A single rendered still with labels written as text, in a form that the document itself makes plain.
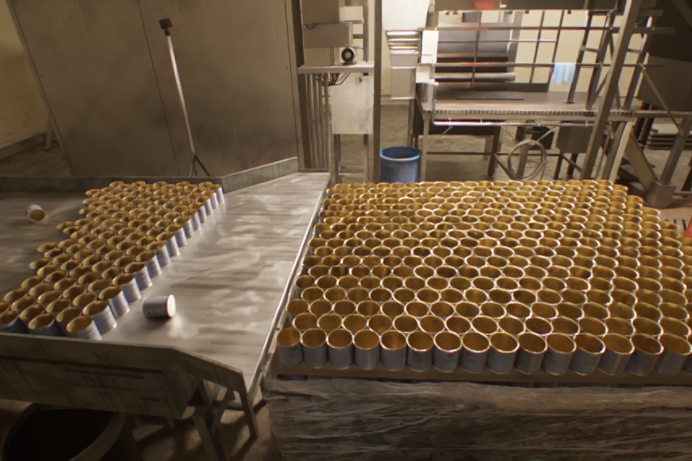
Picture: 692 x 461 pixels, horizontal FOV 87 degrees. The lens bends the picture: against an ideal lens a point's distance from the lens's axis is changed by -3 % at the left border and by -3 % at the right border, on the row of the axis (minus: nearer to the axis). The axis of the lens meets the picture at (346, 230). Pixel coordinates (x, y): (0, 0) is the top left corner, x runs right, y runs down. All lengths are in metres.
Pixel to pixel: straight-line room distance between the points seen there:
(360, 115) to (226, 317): 2.81
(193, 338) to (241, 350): 0.17
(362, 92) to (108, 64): 2.28
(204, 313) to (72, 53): 3.39
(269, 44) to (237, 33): 0.27
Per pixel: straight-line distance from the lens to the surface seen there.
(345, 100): 3.74
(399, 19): 3.80
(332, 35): 3.23
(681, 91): 5.21
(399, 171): 4.00
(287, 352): 1.04
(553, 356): 1.09
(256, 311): 1.28
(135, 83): 4.06
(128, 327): 1.38
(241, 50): 3.57
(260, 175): 2.22
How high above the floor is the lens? 1.90
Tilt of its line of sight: 30 degrees down
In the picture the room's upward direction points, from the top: 2 degrees counter-clockwise
